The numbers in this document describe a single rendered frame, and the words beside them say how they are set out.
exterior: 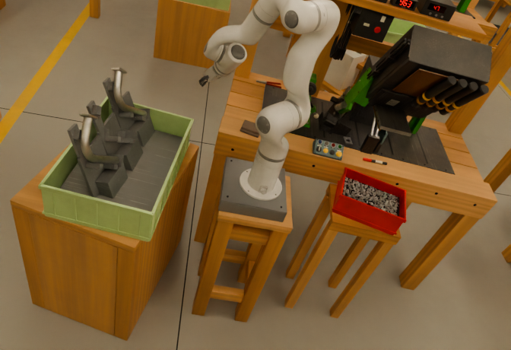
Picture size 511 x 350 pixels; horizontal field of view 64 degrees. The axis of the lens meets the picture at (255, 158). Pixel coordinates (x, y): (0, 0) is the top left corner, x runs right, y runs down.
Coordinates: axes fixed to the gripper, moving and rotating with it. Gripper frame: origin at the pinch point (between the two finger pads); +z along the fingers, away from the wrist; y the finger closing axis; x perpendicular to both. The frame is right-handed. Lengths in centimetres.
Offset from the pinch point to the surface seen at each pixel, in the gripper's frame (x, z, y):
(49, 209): 16, 3, 85
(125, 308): 70, 31, 80
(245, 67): -2, 39, -46
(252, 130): 30.9, 7.8, -10.6
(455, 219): 132, -12, -84
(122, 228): 36, -6, 68
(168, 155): 20.7, 13.3, 31.4
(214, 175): 42, 36, 8
